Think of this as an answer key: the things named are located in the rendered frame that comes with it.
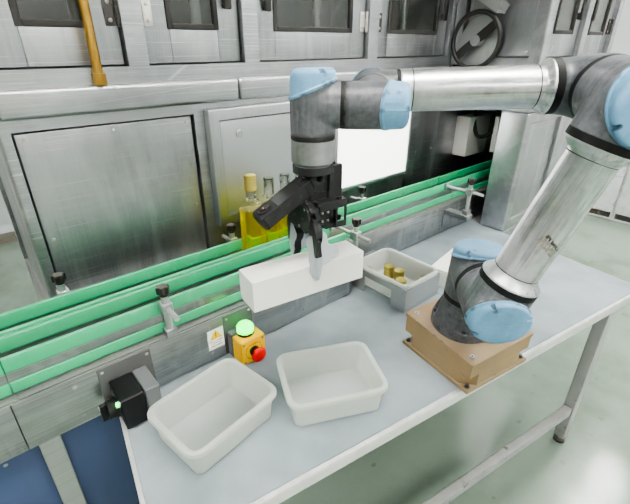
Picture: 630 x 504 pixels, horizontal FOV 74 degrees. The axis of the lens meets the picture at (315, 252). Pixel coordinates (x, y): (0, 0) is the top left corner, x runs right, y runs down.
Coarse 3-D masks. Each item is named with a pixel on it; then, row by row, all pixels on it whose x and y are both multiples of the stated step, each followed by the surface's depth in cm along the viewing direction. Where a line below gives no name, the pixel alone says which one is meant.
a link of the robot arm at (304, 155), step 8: (296, 144) 69; (304, 144) 68; (312, 144) 68; (320, 144) 68; (328, 144) 69; (296, 152) 69; (304, 152) 68; (312, 152) 68; (320, 152) 68; (328, 152) 69; (296, 160) 70; (304, 160) 69; (312, 160) 69; (320, 160) 69; (328, 160) 70; (312, 168) 70
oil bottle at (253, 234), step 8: (248, 200) 115; (256, 200) 116; (240, 208) 117; (248, 208) 114; (256, 208) 115; (240, 216) 118; (248, 216) 115; (248, 224) 116; (256, 224) 117; (248, 232) 117; (256, 232) 118; (264, 232) 120; (248, 240) 119; (256, 240) 119; (264, 240) 121; (248, 248) 120
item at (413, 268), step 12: (384, 252) 145; (396, 252) 143; (372, 264) 143; (384, 264) 147; (396, 264) 144; (408, 264) 140; (420, 264) 136; (384, 276) 128; (408, 276) 141; (432, 276) 130; (408, 288) 123
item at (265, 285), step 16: (288, 256) 81; (304, 256) 81; (352, 256) 82; (240, 272) 76; (256, 272) 76; (272, 272) 76; (288, 272) 76; (304, 272) 77; (336, 272) 82; (352, 272) 84; (240, 288) 78; (256, 288) 73; (272, 288) 75; (288, 288) 77; (304, 288) 79; (320, 288) 81; (256, 304) 74; (272, 304) 76
